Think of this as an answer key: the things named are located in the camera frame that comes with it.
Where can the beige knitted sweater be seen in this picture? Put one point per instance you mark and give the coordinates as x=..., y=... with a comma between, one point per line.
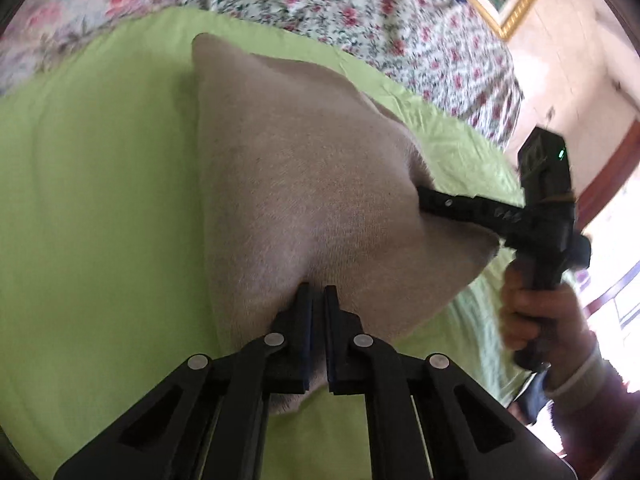
x=300, y=185

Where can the person's right hand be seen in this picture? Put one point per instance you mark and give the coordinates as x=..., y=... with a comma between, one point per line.
x=567, y=325

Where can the person's right forearm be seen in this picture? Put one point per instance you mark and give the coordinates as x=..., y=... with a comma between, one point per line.
x=595, y=410

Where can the pastel floral ruffled pillow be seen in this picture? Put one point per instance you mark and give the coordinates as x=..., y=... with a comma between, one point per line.
x=60, y=5

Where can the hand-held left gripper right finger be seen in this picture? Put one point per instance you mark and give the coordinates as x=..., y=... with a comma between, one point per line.
x=332, y=340

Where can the white pink floral quilt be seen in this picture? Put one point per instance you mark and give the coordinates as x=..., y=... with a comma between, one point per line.
x=375, y=20

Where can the green bedsheet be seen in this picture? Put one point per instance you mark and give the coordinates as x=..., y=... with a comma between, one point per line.
x=100, y=235

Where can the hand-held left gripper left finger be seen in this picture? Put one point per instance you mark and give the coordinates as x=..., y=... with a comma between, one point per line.
x=304, y=332

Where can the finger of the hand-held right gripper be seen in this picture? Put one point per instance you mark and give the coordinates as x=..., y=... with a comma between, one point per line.
x=465, y=207

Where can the brown wooden door frame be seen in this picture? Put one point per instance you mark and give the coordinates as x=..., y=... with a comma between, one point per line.
x=615, y=170

